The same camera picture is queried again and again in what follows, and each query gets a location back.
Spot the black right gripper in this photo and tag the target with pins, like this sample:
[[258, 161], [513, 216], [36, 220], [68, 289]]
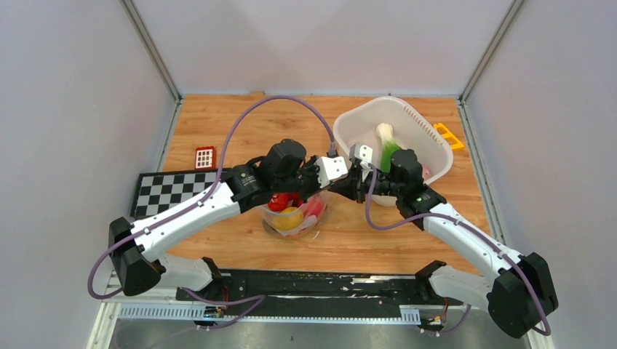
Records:
[[354, 187]]

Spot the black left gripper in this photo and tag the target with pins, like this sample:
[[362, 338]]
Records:
[[312, 166]]

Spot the small red toy tomato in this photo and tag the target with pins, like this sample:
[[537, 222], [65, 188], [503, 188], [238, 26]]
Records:
[[281, 201]]

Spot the yellow toy lemon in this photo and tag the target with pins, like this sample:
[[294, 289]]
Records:
[[289, 219]]

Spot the clear zip top bag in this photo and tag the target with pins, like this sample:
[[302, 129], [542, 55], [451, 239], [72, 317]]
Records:
[[305, 227]]

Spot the red toy apple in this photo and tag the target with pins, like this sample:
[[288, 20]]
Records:
[[314, 207]]

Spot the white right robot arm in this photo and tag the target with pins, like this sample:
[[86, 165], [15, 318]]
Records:
[[516, 290]]

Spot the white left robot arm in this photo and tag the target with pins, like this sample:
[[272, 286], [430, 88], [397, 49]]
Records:
[[139, 249]]

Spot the green toy bok choy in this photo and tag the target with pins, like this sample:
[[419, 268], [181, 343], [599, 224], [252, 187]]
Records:
[[389, 145]]

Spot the red toy window block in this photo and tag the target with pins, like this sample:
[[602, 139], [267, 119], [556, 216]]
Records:
[[205, 158]]

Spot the purple toy onion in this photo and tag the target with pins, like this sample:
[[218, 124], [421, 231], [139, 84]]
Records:
[[426, 173]]

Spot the white plastic basket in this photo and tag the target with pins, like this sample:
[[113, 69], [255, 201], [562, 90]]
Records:
[[411, 131]]

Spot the black white checkerboard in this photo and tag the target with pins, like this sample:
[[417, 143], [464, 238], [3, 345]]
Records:
[[156, 192]]

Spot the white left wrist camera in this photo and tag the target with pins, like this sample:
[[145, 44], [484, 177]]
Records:
[[330, 170]]

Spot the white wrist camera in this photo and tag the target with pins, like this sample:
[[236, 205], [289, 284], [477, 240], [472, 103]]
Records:
[[361, 155], [330, 170]]

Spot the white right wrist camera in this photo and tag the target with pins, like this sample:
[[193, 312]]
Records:
[[361, 155]]

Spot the yellow toy frame block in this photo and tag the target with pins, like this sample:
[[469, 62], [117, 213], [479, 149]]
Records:
[[453, 141]]

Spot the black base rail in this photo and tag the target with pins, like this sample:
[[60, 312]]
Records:
[[310, 295]]

